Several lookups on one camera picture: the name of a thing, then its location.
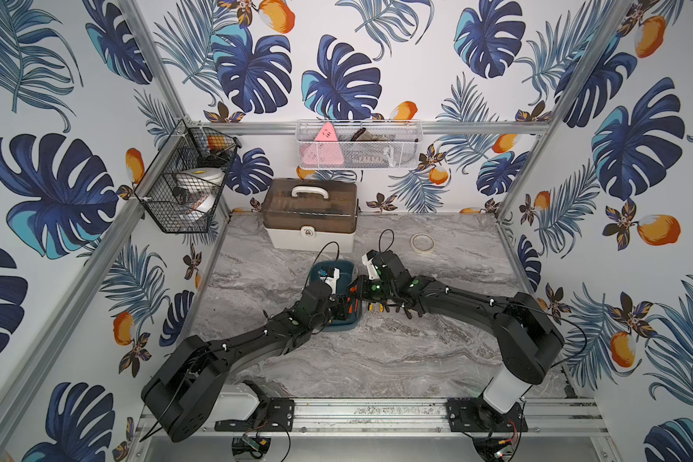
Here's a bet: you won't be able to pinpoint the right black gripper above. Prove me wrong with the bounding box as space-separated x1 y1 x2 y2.
343 275 396 301

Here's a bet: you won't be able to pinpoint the orange black pliers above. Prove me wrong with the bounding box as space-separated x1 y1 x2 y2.
348 275 365 311

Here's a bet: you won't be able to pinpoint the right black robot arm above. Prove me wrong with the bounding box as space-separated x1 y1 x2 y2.
356 250 565 415

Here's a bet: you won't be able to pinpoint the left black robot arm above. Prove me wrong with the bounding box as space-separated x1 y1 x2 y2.
141 281 353 443

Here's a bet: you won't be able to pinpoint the teal plastic storage bin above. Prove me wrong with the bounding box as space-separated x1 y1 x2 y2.
308 260 362 332

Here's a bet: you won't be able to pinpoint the masking tape roll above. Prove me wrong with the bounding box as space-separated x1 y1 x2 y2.
410 233 436 254

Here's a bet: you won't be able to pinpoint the white brown lidded toolbox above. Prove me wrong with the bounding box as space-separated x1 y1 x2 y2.
261 178 357 253

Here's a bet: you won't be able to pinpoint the pink triangle ruler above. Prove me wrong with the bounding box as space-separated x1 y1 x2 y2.
300 122 346 169

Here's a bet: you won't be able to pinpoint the white tape dispenser in basket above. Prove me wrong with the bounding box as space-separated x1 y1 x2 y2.
172 167 224 219

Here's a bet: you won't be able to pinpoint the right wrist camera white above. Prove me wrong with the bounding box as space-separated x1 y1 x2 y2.
361 250 380 281

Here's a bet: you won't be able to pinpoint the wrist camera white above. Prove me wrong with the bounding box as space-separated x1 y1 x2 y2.
361 250 380 281
319 267 341 295

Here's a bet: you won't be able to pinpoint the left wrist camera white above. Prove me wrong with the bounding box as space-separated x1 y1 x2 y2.
319 267 341 295

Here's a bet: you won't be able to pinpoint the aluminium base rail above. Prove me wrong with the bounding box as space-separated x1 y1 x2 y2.
129 395 610 438

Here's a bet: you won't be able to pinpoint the white mesh wall basket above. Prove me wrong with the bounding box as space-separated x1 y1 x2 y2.
295 121 424 171

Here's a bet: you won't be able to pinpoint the black wire wall basket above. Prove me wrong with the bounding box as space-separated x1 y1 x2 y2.
134 121 242 235

